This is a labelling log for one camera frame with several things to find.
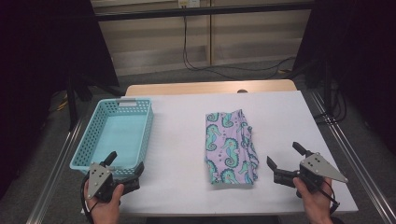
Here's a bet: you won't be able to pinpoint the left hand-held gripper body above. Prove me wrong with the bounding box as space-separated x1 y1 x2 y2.
86 161 141 203

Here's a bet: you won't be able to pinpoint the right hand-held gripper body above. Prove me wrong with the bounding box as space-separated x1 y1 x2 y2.
273 151 349 199

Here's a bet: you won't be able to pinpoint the light blue perforated plastic basket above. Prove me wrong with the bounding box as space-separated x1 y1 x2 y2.
69 97 155 179

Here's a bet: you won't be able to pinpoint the seahorse print purple cloth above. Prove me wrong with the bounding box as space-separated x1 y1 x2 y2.
205 108 260 186

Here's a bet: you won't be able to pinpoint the person's left hand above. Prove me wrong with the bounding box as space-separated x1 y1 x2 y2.
83 181 125 224

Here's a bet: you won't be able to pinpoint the person's right hand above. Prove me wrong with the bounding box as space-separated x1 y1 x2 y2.
292 176 334 224

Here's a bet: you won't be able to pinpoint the white table mat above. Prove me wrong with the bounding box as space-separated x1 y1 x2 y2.
81 90 360 217

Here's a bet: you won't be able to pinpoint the black metal stand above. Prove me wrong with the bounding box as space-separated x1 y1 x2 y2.
65 74 95 133

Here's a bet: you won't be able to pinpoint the light wooden table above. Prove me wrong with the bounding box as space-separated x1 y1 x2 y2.
124 78 298 97

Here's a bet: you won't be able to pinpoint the black curtain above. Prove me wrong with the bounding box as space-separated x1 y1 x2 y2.
292 0 396 153
0 0 120 200

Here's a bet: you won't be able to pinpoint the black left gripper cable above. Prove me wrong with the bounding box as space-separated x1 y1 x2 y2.
79 173 100 224

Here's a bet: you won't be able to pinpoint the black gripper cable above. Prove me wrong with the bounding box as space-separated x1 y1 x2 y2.
318 179 341 217
79 173 100 224

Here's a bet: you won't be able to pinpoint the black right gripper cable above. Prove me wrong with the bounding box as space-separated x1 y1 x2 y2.
318 179 341 217

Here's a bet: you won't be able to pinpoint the metal floor rail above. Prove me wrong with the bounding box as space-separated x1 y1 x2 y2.
25 119 84 224
310 89 396 224

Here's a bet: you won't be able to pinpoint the black floor cables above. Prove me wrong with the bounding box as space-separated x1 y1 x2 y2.
313 81 348 126

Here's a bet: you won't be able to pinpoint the black wall power cable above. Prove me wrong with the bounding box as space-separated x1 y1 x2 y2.
182 7 297 81

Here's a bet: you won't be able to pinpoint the white wall power outlet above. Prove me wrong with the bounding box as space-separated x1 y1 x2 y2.
177 0 201 9

